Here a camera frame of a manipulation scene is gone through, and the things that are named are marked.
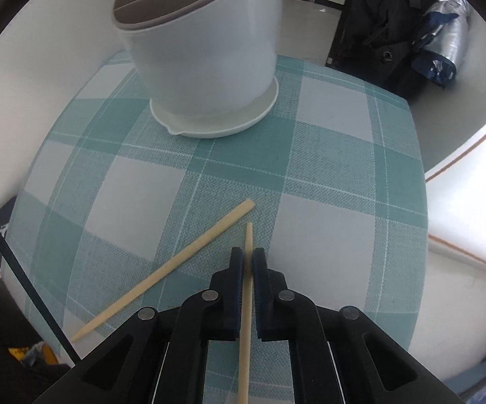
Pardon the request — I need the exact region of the black cable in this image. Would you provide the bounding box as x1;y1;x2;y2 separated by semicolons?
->
0;201;79;367

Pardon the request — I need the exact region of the teal plaid tablecloth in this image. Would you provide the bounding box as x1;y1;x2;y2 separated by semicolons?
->
4;49;430;404

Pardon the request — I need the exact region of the silver folded umbrella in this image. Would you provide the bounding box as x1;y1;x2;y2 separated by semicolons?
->
411;0;472;88

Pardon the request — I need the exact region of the black jacket hanging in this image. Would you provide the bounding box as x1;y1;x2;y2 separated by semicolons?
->
329;0;435;99

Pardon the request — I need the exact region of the white utensil holder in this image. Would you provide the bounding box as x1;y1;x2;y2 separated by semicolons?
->
112;0;282;139

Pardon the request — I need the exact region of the wooden chopstick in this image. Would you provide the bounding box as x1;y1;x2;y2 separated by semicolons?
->
71;199;255;343
237;223;254;404

